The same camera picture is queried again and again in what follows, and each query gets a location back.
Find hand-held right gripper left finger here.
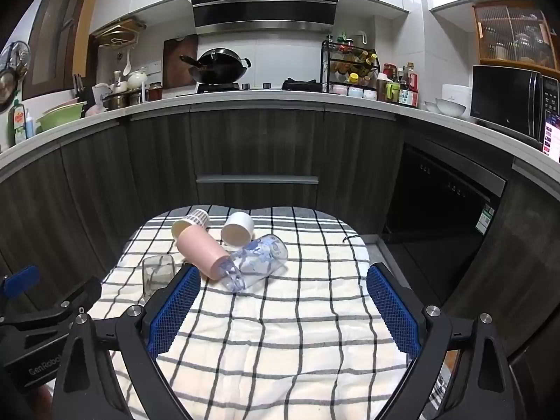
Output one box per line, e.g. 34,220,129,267
51,265,202,420

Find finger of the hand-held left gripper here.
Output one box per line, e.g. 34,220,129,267
0,265,41,302
0,276,102,333

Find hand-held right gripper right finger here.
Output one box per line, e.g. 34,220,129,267
366,262,510,420

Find small clear glass cup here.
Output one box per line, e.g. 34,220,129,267
141,254,176,303

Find pink plastic cup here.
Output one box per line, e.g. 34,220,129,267
176,227,230,281

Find white striped cup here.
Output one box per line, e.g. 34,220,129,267
171,209,211,239

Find clear blue printed glass cup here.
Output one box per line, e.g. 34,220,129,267
219,234,289,292

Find white plain cup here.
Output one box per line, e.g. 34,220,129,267
221,211,255,247

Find black white checked cloth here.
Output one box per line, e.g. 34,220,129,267
44,205,442,420

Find black built-in dishwasher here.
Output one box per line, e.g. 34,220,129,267
380,142,508,307

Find green dish soap bottle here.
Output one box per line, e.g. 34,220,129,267
8,98,28,146

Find green plastic basin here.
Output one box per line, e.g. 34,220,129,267
37,101,87,133

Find dark wood kitchen cabinets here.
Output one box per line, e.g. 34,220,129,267
0,105,560,377

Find white ceramic bowl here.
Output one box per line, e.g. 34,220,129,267
434,98,467,118

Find green lidded pitcher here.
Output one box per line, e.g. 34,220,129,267
377,74,401,105

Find dark sauce bottle red label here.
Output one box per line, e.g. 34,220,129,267
398,63,419,108

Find white rice cooker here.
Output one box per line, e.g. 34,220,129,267
442,84,472,112

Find lit phone screen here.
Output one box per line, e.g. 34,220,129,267
541,111,560,162

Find black microwave oven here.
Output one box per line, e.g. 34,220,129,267
470,65,560,149

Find black gas stove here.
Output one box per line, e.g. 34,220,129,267
175,79,324,96

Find brown wooden door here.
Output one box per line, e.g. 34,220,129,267
22,0,101,101

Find dark wooden cutting board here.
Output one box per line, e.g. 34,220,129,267
163,34,198,89

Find black wok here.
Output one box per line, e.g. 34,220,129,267
179,48,252,84

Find wooden glass door cabinet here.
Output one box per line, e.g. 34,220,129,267
471,2,560,71

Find black range hood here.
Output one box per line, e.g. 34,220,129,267
189,0,344,36

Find grey metal drawer handle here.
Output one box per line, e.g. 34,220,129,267
195,175,320,184

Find black wire spice rack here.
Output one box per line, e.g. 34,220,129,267
321,38,379,100

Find wooden wall shelf rack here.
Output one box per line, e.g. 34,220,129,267
94,16,147,47

